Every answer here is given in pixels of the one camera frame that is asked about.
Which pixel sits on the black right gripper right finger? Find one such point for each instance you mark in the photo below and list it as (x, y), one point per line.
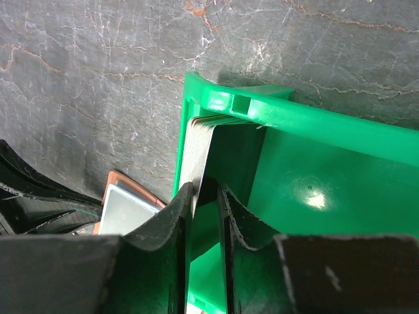
(267, 271)

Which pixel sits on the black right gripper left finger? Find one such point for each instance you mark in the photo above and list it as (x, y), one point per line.
(145, 271)

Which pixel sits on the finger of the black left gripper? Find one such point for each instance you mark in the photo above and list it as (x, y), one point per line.
(31, 203)

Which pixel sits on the pink leather card holder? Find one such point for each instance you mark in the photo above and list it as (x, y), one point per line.
(126, 206)

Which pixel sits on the green plastic bin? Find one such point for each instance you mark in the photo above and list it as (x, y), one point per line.
(301, 170)

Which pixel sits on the white cards in bin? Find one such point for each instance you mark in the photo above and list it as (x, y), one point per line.
(198, 138)

